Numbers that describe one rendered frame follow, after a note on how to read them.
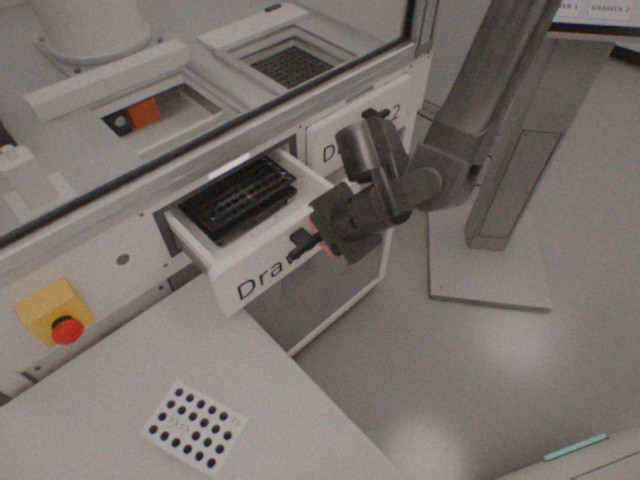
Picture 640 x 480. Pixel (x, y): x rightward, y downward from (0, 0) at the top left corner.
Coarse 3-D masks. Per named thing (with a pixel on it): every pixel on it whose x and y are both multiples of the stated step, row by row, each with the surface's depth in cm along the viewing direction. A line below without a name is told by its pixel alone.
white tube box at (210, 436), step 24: (168, 408) 60; (192, 408) 59; (216, 408) 60; (144, 432) 57; (168, 432) 57; (192, 432) 57; (216, 432) 60; (240, 432) 57; (192, 456) 55; (216, 456) 55
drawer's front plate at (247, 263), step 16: (304, 208) 66; (288, 224) 63; (304, 224) 66; (256, 240) 62; (272, 240) 62; (288, 240) 65; (240, 256) 60; (256, 256) 62; (272, 256) 65; (304, 256) 72; (208, 272) 58; (224, 272) 58; (240, 272) 61; (256, 272) 64; (224, 288) 61; (256, 288) 67; (224, 304) 63; (240, 304) 66
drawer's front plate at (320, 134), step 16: (400, 80) 89; (368, 96) 85; (384, 96) 87; (400, 96) 92; (336, 112) 82; (352, 112) 83; (400, 112) 96; (320, 128) 79; (336, 128) 82; (320, 144) 82; (336, 144) 85; (320, 160) 85; (336, 160) 89
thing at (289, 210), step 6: (294, 204) 77; (300, 204) 77; (282, 210) 76; (288, 210) 76; (294, 210) 77; (276, 216) 75; (282, 216) 75; (264, 222) 74; (270, 222) 75; (276, 222) 75; (258, 228) 74; (264, 228) 74; (270, 228) 75; (252, 234) 73; (258, 234) 73
